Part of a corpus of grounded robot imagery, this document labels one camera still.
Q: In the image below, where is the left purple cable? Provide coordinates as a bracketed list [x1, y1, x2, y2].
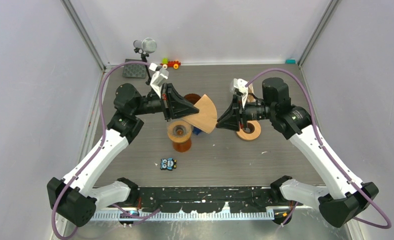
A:
[51, 60, 152, 240]

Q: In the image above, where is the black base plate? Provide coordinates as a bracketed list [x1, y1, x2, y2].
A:
[116, 186, 296, 214]

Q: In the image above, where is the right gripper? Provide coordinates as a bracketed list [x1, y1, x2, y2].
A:
[216, 93, 275, 132]

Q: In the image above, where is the colourful toy car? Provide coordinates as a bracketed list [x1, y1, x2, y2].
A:
[160, 58, 181, 70]

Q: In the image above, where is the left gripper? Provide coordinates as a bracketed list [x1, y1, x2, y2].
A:
[132, 82, 199, 122]

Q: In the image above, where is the wooden ring stand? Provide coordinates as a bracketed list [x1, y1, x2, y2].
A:
[236, 120, 262, 141]

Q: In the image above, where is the orange coffee filter box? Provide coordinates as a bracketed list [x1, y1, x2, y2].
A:
[246, 84, 256, 103]

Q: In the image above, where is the amber glass carafe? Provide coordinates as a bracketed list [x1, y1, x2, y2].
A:
[172, 139, 192, 153]

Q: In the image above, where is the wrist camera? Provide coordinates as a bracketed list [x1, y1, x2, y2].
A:
[148, 63, 169, 99]
[230, 78, 249, 109]

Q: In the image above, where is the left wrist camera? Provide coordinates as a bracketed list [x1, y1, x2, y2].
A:
[148, 63, 169, 99]

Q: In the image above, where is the brown paper coffee filter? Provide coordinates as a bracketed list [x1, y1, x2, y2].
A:
[182, 94, 218, 134]

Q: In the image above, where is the clear glass dripper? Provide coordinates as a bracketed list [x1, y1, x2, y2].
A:
[169, 120, 192, 138]

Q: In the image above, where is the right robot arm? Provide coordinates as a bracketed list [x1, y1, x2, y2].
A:
[216, 77, 379, 228]

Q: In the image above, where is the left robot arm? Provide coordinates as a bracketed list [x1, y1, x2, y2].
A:
[47, 83, 199, 227]

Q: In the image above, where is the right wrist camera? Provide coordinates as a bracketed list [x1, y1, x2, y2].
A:
[230, 78, 249, 109]

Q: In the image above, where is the blue plastic dripper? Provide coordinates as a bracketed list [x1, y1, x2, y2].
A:
[192, 126, 202, 135]

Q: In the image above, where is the teal block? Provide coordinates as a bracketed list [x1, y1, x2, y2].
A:
[285, 59, 297, 65]

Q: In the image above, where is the wooden ring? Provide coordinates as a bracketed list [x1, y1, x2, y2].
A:
[167, 120, 193, 145]

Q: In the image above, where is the blue owl sticker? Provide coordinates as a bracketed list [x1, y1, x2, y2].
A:
[160, 157, 177, 171]

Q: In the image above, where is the silver microphone on tripod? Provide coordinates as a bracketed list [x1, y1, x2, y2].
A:
[132, 37, 158, 86]

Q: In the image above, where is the dark grey studded plate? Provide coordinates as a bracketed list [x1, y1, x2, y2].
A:
[122, 63, 148, 79]

